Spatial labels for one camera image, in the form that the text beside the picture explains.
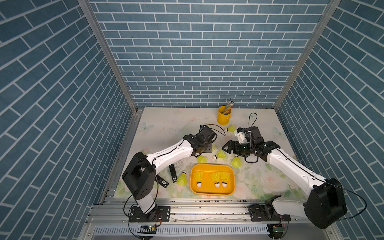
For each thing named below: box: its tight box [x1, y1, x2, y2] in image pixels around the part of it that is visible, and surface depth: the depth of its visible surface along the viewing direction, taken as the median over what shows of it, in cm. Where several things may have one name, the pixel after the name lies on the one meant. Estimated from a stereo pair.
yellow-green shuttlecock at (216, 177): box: [209, 172, 221, 188], surface depth 84 cm
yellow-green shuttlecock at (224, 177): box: [220, 171, 231, 188], surface depth 84 cm
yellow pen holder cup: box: [217, 105, 232, 126], surface depth 109 cm
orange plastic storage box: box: [190, 164, 236, 196], surface depth 84 cm
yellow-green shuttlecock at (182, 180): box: [176, 172, 187, 186], surface depth 86 cm
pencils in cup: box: [222, 98, 234, 115], surface depth 107 cm
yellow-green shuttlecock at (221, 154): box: [212, 149, 227, 160], surface depth 93 cm
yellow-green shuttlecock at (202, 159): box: [197, 155, 208, 164], surface depth 93 cm
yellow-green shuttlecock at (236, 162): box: [231, 156, 243, 168], surface depth 93 cm
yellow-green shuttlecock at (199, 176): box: [193, 171, 205, 188], surface depth 84 cm
